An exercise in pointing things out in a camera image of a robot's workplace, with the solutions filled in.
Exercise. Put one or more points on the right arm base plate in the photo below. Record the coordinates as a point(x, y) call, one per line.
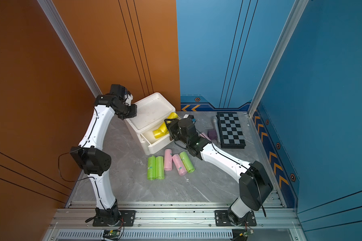
point(224, 218)

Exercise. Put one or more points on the black white checkerboard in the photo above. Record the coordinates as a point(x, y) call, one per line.
point(230, 131)

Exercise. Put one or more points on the left green circuit board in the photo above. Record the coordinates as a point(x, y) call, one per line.
point(111, 235)

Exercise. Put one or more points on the right green circuit board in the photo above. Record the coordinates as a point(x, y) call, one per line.
point(245, 235)

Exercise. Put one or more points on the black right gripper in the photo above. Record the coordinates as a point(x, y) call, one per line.
point(173, 126)

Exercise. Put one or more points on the aluminium front rail frame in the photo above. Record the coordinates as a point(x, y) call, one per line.
point(174, 221)

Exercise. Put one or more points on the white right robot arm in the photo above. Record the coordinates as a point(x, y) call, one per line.
point(254, 183)

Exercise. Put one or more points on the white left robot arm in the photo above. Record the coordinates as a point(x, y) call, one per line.
point(94, 162)

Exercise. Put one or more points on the green circuit board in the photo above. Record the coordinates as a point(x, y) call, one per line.
point(111, 235)
point(245, 235)

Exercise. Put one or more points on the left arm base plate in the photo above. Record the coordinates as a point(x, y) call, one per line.
point(123, 218)

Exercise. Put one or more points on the grey microphone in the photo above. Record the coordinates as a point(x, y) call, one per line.
point(216, 128)

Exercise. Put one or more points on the white top drawer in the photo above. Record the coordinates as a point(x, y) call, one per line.
point(150, 144)

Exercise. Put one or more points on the white three-drawer storage box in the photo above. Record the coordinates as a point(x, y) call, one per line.
point(151, 112)

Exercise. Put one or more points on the green trash bag roll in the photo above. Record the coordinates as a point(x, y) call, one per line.
point(151, 168)
point(159, 167)
point(187, 162)

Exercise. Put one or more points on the yellow trash bag roll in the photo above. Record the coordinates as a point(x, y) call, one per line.
point(170, 118)
point(160, 132)

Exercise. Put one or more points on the purple cube block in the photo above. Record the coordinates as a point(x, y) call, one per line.
point(212, 134)

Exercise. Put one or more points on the pink trash bag roll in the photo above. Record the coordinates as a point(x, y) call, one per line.
point(168, 160)
point(204, 136)
point(179, 165)

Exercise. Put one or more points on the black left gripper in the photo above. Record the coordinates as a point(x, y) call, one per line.
point(134, 107)

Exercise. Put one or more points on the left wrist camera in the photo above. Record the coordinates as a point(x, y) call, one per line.
point(120, 91)

